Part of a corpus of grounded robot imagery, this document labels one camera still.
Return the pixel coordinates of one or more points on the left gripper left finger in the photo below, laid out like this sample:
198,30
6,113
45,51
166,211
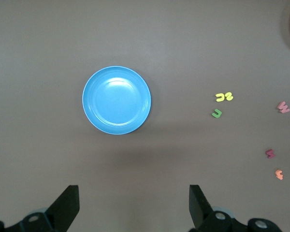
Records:
60,215

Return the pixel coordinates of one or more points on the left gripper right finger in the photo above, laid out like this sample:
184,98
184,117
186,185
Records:
203,217

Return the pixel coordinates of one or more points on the green foam letter u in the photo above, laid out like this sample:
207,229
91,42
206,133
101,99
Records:
216,114

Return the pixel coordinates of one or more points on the yellow foam letter u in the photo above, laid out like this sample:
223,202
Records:
219,97

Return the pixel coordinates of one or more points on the yellow foam letter s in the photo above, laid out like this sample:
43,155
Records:
229,96

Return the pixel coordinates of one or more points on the orange foam number three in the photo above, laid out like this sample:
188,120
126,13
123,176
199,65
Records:
279,174

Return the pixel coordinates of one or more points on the dark red foam letter s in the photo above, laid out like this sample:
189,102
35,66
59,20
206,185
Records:
270,153

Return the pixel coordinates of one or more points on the blue plate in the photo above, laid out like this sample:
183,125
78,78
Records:
116,99

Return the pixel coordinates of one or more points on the pink foam letter w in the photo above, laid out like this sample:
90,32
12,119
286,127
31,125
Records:
284,108

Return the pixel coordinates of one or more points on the brown table mat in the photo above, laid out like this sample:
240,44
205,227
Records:
38,48

